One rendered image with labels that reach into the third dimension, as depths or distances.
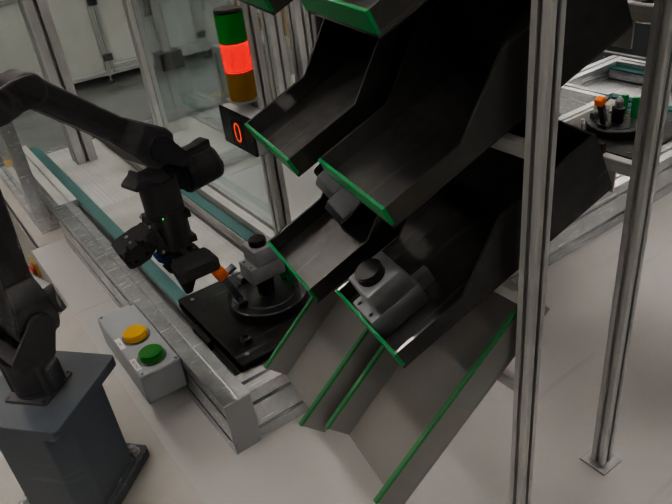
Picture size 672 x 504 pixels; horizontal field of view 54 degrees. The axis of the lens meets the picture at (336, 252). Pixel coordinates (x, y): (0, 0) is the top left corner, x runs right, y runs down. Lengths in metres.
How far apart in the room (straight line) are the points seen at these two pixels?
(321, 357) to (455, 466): 0.25
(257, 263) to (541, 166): 0.60
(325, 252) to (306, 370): 0.20
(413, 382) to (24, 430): 0.48
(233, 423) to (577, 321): 0.63
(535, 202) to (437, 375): 0.28
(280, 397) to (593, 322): 0.57
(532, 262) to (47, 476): 0.69
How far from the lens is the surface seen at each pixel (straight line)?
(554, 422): 1.07
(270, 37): 1.93
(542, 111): 0.58
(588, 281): 1.37
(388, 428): 0.83
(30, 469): 1.01
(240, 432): 1.04
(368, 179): 0.63
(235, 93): 1.21
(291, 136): 0.74
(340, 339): 0.90
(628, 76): 2.25
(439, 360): 0.80
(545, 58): 0.56
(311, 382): 0.92
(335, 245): 0.81
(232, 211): 1.49
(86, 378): 0.96
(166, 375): 1.11
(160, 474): 1.08
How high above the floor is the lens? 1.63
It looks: 32 degrees down
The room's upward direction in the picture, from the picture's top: 7 degrees counter-clockwise
